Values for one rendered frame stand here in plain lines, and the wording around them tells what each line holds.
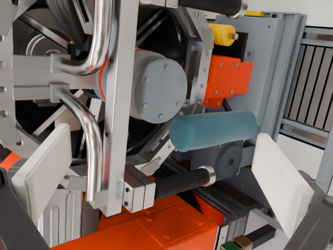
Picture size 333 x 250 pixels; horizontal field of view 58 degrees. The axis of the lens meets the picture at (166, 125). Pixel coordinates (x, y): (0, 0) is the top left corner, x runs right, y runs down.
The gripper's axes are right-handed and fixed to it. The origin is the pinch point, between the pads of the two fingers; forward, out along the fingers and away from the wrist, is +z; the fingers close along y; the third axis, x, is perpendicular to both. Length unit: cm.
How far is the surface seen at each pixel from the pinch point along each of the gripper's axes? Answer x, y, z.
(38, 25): 4, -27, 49
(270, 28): 4, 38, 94
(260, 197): -65, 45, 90
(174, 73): -2.9, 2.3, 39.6
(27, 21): 5, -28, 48
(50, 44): -6, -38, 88
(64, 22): 5.7, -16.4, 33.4
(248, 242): -47, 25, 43
